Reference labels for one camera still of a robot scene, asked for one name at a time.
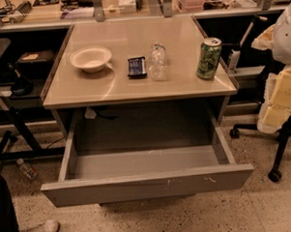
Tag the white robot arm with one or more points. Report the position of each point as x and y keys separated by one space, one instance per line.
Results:
x=276 y=108

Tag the dark blue snack packet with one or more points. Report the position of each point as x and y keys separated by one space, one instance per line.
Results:
x=136 y=67

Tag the black office chair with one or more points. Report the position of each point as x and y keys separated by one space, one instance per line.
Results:
x=283 y=135

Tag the grey drawer cabinet with tabletop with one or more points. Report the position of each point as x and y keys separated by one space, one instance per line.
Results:
x=126 y=39

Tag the plastic bottle on floor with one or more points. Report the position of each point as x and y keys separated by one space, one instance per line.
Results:
x=27 y=169

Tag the long back workbench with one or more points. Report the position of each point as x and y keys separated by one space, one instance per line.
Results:
x=40 y=14

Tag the black joystick device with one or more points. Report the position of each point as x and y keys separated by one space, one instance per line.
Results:
x=22 y=86

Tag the grey top drawer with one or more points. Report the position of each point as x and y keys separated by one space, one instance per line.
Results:
x=145 y=151

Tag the green drink can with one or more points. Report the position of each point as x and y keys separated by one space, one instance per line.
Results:
x=209 y=58

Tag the white paper bowl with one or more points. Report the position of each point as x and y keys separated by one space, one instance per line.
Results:
x=91 y=59

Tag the dark trouser leg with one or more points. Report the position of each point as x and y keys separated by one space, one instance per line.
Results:
x=8 y=222

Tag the clear plastic water bottle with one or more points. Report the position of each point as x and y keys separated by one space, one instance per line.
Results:
x=157 y=62

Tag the black box on shelf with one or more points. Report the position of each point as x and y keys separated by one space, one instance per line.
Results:
x=36 y=60

